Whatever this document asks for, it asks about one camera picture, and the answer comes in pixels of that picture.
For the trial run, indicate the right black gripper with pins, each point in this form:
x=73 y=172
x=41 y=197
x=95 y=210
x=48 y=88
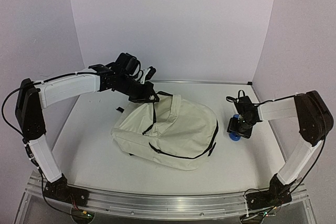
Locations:
x=239 y=127

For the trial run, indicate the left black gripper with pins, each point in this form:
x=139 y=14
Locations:
x=144 y=98

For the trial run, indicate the blue pencil case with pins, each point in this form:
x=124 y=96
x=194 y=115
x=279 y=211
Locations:
x=233 y=128

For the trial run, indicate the cream canvas backpack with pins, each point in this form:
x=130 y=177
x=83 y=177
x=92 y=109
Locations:
x=173 y=132

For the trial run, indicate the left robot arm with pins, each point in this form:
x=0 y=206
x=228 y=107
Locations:
x=24 y=108

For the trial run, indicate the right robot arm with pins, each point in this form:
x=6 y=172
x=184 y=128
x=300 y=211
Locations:
x=314 y=121

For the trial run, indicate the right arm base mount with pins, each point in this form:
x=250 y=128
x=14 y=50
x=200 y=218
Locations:
x=276 y=195

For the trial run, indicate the aluminium front rail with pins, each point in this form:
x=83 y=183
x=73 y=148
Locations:
x=189 y=207

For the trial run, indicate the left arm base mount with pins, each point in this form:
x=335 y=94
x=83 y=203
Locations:
x=59 y=190

